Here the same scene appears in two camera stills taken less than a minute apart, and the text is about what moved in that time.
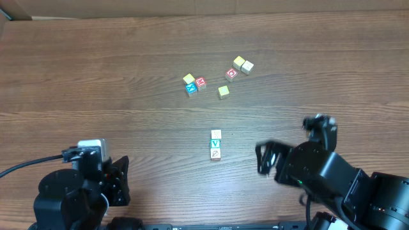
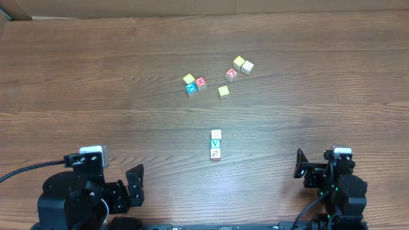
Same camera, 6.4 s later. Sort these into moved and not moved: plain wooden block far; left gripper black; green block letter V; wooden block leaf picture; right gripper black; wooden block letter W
Moved: left gripper black; right gripper black
Not moved: wooden block letter W; plain wooden block far; wooden block leaf picture; green block letter V
